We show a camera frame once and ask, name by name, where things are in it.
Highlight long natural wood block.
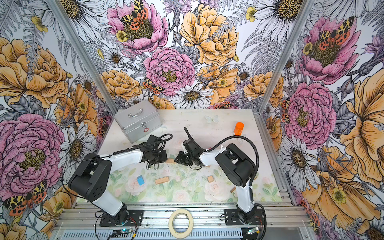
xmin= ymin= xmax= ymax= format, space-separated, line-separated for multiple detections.
xmin=155 ymin=177 xmax=170 ymax=185

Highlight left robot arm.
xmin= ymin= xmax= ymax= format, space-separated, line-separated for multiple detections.
xmin=68 ymin=134 xmax=173 ymax=226

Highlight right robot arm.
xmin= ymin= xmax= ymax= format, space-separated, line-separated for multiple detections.
xmin=175 ymin=136 xmax=260 ymax=225

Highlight light blue triangular block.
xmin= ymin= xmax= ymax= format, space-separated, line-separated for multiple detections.
xmin=137 ymin=175 xmax=145 ymax=186

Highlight metal tongs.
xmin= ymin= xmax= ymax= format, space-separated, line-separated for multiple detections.
xmin=146 ymin=162 xmax=160 ymax=170

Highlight silver metal case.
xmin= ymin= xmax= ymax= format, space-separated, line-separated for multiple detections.
xmin=114 ymin=101 xmax=163 ymax=143

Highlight orange plastic bottle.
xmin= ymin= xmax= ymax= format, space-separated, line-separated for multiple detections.
xmin=234 ymin=122 xmax=245 ymax=136

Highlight masking tape roll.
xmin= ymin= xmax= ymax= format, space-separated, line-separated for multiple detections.
xmin=168 ymin=209 xmax=194 ymax=240

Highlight green circuit board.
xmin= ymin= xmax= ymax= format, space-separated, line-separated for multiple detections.
xmin=247 ymin=227 xmax=260 ymax=235
xmin=111 ymin=229 xmax=137 ymax=238

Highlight right green circuit board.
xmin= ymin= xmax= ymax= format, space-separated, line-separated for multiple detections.
xmin=247 ymin=227 xmax=260 ymax=235

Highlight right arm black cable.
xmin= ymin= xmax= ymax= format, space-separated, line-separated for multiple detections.
xmin=183 ymin=127 xmax=268 ymax=240

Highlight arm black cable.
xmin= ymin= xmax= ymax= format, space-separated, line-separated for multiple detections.
xmin=61 ymin=133 xmax=174 ymax=199
xmin=183 ymin=127 xmax=268 ymax=240

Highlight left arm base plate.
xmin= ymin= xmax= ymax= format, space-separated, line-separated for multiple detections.
xmin=99 ymin=210 xmax=144 ymax=227

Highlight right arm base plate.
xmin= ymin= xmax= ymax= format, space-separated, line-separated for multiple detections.
xmin=224 ymin=207 xmax=267 ymax=226

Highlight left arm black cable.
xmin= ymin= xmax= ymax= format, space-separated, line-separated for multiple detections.
xmin=61 ymin=133 xmax=174 ymax=199

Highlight aluminium frame rail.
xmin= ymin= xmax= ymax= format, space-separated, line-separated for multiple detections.
xmin=56 ymin=203 xmax=310 ymax=230

